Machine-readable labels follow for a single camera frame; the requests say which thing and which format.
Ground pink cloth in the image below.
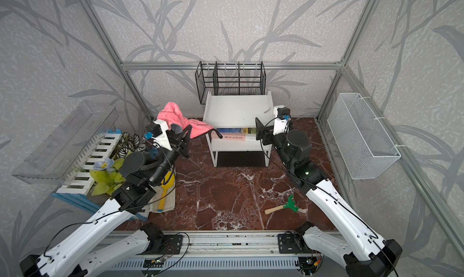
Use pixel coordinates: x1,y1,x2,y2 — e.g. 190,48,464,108
157,102,217,139

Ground white two-tier bookshelf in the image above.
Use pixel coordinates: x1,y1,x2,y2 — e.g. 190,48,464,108
203,92,274,168

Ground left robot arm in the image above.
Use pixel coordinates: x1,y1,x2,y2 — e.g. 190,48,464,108
20,120,192,277

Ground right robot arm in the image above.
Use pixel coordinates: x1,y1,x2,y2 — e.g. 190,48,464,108
255,116,402,277

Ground yellow toy shovel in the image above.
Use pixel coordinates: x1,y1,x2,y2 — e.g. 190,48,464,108
157,171,175,212

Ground blue book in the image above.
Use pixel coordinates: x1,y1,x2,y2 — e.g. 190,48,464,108
217,128,243,134

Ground green toy rake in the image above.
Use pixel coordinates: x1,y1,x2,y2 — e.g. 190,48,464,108
264,195,299,215

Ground green artificial plant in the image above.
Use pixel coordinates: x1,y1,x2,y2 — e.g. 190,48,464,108
89,157,126,196

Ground blue white picket crate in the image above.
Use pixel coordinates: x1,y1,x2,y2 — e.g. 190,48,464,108
51,129,164,221

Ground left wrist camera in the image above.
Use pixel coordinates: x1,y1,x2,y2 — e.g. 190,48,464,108
143,120,172,151

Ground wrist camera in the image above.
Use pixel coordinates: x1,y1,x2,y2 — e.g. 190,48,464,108
143,120,172,151
273,105,291,135

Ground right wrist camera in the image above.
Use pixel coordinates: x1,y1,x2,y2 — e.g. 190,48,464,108
273,105,291,135

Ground black wire basket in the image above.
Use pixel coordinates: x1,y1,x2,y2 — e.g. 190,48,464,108
195,62,267,105

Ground white wire basket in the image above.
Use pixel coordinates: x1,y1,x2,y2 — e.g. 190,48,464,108
327,93,401,180

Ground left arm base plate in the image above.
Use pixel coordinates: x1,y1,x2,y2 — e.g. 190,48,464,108
142,234,184,255

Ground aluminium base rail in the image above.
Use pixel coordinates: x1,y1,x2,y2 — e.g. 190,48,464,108
74,229,382,259

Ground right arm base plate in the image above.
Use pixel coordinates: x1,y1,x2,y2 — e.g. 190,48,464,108
277,232,310,254

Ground clear plastic wall shelf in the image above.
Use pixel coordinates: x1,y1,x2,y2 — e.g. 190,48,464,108
12,100,118,185

